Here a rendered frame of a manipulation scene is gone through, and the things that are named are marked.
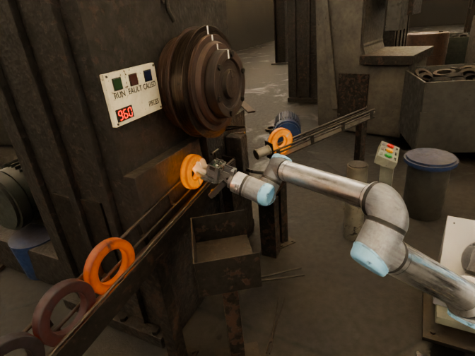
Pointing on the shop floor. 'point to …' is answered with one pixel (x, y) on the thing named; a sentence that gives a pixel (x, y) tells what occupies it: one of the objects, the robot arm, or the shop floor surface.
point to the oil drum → (414, 39)
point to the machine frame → (103, 135)
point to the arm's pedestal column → (466, 345)
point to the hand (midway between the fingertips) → (192, 167)
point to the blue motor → (285, 119)
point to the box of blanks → (440, 107)
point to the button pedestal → (387, 165)
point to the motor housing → (270, 227)
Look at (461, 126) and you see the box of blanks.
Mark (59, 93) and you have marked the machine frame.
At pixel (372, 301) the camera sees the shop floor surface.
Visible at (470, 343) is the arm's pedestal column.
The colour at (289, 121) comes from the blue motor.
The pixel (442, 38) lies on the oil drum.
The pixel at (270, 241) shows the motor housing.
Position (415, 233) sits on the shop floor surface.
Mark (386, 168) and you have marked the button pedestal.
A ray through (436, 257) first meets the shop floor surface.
